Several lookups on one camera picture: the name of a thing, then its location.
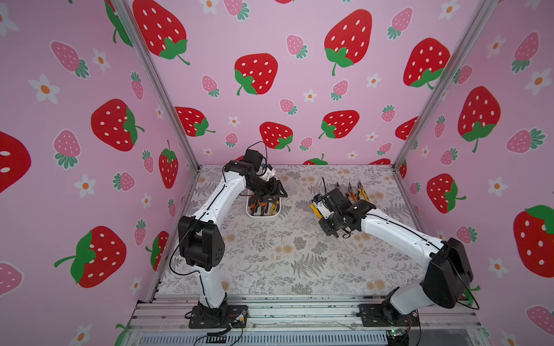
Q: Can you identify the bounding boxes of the white plastic storage box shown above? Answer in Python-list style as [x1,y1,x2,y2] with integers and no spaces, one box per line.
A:
[245,194,281,221]

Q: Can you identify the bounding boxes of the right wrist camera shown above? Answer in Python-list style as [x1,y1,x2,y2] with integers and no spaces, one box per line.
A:
[312,194,329,214]

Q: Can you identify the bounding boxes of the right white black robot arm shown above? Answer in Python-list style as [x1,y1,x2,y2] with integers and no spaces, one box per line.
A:
[312,188,474,319]

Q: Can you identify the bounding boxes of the yellow striped needle-nose pliers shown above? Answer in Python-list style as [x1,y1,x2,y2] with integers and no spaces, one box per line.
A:
[311,203,324,220]

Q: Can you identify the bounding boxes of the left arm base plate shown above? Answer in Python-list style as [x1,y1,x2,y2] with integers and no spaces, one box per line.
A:
[186,304,248,329]

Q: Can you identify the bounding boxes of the orange black Greener pliers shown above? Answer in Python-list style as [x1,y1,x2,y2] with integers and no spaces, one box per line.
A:
[346,183,358,203]

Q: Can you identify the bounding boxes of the yellow black combination pliers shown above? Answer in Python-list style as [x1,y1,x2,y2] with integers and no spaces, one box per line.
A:
[356,181,369,201]

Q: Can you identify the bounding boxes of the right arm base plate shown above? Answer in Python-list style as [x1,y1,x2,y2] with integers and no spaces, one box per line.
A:
[356,304,420,328]

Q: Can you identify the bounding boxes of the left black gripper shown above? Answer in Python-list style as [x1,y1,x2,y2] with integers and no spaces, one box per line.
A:
[245,178,287,203]

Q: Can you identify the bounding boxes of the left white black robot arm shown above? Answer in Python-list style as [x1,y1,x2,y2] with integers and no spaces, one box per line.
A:
[176,148,288,310]

